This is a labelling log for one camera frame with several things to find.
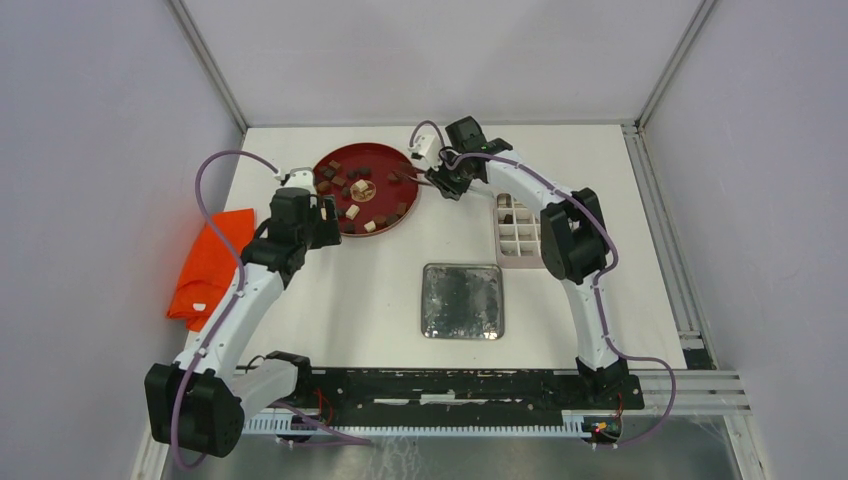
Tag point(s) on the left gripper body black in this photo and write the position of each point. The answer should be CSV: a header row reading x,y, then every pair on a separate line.
x,y
317,234

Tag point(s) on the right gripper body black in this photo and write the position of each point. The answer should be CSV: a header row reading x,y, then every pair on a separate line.
x,y
451,181

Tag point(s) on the metal serving tongs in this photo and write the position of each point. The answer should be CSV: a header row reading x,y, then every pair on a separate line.
x,y
416,179

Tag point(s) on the round red plate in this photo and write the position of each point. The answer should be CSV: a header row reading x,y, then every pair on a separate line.
x,y
369,198

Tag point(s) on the pink divided chocolate box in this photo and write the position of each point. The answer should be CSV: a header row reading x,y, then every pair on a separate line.
x,y
517,234

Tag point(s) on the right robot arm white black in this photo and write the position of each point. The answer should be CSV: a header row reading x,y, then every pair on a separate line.
x,y
575,246

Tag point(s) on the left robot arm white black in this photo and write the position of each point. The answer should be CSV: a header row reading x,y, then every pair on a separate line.
x,y
199,402

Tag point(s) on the orange cloth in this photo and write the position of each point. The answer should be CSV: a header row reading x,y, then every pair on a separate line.
x,y
209,268

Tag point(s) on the square metal tray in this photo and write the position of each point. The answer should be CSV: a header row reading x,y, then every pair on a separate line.
x,y
462,302

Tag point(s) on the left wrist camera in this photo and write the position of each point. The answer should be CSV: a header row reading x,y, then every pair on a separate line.
x,y
302,177

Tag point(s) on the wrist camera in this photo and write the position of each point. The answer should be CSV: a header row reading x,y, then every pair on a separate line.
x,y
302,177
424,150

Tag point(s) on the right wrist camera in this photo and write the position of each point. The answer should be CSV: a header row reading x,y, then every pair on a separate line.
x,y
424,150

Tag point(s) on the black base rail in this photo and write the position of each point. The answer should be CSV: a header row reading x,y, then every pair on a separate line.
x,y
353,397

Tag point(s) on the white toothed cable strip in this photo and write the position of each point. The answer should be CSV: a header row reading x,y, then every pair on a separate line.
x,y
282,423

